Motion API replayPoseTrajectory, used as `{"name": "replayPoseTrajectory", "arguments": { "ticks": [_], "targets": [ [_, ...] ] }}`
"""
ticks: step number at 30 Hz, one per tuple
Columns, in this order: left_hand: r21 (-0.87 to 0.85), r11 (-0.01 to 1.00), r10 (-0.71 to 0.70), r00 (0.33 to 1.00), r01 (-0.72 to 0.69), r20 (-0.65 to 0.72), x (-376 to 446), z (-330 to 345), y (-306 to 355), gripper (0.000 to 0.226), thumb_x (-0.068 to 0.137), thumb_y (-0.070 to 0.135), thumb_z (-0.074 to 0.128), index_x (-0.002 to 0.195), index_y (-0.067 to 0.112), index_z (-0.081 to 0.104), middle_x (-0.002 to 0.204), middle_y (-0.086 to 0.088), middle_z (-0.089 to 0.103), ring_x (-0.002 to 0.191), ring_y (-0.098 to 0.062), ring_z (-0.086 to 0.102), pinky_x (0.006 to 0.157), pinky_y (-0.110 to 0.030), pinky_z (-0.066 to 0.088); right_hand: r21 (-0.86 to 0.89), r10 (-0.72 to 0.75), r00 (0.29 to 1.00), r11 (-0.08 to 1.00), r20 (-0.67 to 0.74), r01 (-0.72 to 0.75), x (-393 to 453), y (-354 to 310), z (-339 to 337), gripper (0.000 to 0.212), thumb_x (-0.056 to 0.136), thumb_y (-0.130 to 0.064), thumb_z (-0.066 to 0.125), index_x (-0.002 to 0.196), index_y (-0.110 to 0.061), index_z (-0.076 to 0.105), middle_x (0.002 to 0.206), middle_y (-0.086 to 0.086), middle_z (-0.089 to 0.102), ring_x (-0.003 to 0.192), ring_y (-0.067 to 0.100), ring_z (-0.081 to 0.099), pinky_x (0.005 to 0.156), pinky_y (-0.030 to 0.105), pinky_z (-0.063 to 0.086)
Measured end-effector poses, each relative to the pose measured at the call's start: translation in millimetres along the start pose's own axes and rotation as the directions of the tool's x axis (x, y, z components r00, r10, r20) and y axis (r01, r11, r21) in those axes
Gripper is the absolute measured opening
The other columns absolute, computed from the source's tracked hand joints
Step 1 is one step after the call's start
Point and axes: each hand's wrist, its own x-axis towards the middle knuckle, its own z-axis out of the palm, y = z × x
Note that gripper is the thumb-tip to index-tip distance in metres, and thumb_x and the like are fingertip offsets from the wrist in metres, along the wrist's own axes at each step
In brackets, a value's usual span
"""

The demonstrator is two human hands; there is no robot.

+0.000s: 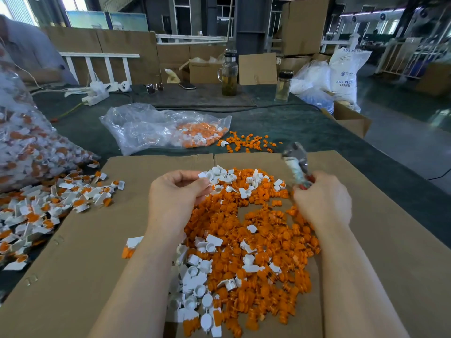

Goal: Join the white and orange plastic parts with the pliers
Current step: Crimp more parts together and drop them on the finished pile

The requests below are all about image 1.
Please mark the person's right hand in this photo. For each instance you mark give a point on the person's right hand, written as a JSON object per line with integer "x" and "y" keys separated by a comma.
{"x": 324, "y": 204}

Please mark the person's left hand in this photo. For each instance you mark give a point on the person's left hand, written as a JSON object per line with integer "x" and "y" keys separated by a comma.
{"x": 173, "y": 204}

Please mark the orange white plastic piece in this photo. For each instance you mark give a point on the orange white plastic piece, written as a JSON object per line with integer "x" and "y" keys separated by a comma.
{"x": 117, "y": 185}

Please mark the pile of orange and white parts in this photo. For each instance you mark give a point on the pile of orange and white parts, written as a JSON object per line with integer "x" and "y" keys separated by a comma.
{"x": 239, "y": 271}

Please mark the pile of assembled white-orange parts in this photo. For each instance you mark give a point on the pile of assembled white-orange parts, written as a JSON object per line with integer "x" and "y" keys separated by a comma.
{"x": 39, "y": 211}

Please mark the person's right forearm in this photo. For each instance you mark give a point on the person's right forearm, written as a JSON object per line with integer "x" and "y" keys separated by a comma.
{"x": 363, "y": 292}

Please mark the small clear plastic bag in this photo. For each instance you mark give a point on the small clear plastic bag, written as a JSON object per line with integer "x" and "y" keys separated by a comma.
{"x": 139, "y": 126}

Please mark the brown cardboard sheet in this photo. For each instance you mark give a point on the brown cardboard sheet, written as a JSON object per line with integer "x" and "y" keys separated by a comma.
{"x": 70, "y": 257}
{"x": 402, "y": 243}

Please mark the open brown cardboard box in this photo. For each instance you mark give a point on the open brown cardboard box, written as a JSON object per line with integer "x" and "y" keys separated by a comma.
{"x": 349, "y": 121}

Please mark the scatter of orange offcuts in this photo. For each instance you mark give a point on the scatter of orange offcuts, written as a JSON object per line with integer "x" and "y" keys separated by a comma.
{"x": 248, "y": 142}

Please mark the clear blue plastic bag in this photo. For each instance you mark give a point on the clear blue plastic bag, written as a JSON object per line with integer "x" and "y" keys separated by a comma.
{"x": 312, "y": 88}

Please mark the black phone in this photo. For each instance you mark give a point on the black phone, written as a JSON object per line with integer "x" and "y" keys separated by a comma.
{"x": 186, "y": 86}

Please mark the glass bottle with black lid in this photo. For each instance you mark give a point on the glass bottle with black lid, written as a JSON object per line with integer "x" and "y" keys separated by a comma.
{"x": 283, "y": 86}

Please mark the white power strip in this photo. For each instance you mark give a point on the white power strip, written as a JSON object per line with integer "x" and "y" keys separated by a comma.
{"x": 95, "y": 95}

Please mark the white woven sack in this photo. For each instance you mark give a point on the white woven sack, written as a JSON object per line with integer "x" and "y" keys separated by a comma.
{"x": 349, "y": 72}

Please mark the open cardboard box with paper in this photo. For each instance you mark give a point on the open cardboard box with paper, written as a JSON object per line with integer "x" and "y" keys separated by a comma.
{"x": 203, "y": 71}

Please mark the glass tea jar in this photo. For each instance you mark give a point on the glass tea jar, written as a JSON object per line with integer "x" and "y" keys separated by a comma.
{"x": 228, "y": 72}

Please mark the flat brown cardboard panel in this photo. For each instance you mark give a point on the flat brown cardboard panel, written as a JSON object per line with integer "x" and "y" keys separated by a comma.
{"x": 257, "y": 69}

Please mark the large clear bag of seals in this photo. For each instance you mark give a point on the large clear bag of seals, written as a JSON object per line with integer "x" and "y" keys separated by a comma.
{"x": 32, "y": 140}

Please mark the row of upright cardboard sheets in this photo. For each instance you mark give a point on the row of upright cardboard sheets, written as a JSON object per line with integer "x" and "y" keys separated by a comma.
{"x": 143, "y": 47}

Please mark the white metal rack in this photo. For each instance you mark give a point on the white metal rack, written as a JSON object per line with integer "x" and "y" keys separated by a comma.
{"x": 411, "y": 58}

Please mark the tall brown cardboard box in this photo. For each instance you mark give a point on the tall brown cardboard box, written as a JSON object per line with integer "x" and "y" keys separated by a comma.
{"x": 306, "y": 26}

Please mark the dark steel pillar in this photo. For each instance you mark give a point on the dark steel pillar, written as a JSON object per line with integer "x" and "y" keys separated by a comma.
{"x": 253, "y": 24}

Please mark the white railing frame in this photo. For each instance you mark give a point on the white railing frame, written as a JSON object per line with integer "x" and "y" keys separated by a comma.
{"x": 98, "y": 56}

